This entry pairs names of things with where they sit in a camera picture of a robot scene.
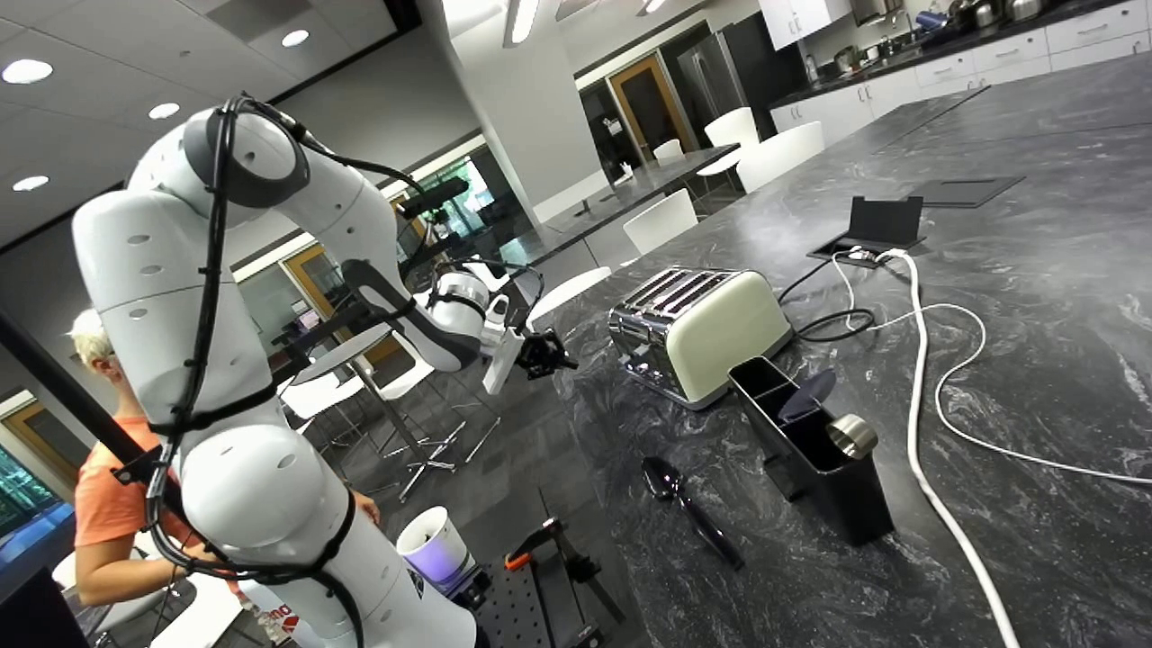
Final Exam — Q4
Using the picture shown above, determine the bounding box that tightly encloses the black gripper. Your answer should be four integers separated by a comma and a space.
514, 330, 585, 381

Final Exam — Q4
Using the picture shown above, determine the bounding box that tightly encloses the cream and chrome toaster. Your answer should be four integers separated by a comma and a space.
604, 264, 795, 412

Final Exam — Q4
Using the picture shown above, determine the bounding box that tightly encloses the black marker pen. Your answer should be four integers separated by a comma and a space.
637, 449, 748, 571

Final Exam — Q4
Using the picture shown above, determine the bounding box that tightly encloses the white chair with metal legs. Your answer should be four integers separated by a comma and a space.
358, 347, 509, 504

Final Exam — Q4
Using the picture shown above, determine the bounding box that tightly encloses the long dark table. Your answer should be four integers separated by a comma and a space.
497, 139, 741, 282

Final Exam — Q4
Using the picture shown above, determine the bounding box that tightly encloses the black tripod with orange clamp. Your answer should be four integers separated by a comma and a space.
499, 514, 627, 648

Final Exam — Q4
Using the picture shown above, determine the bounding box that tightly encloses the round grey table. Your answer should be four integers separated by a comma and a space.
282, 322, 400, 388

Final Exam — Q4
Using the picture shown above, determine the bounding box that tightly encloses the purple and white cup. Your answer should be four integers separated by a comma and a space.
393, 504, 481, 597

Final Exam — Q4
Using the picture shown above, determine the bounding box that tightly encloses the wooden door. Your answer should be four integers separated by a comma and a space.
604, 52, 702, 165

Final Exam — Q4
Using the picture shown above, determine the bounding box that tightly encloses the small metal cup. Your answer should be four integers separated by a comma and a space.
826, 408, 880, 461

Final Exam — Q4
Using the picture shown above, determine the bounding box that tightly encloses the black rectangular container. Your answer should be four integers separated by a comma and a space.
723, 353, 898, 551

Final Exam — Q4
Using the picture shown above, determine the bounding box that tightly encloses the black socket box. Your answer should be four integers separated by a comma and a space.
841, 195, 928, 250

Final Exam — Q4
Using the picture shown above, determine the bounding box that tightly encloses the person in orange shirt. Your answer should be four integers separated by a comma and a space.
65, 303, 389, 616

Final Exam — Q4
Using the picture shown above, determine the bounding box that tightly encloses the black diagonal pole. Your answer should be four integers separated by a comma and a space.
0, 315, 165, 484

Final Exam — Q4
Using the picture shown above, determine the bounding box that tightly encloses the white kitchen counter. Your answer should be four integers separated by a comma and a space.
768, 0, 1152, 137

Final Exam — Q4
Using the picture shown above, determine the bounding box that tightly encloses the black power cable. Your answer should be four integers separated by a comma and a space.
769, 252, 880, 347

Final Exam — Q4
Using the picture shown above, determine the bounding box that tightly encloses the thick white cable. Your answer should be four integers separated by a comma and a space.
869, 244, 1027, 648

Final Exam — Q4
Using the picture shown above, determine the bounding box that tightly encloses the thin white cable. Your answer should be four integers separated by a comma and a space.
826, 255, 1152, 491

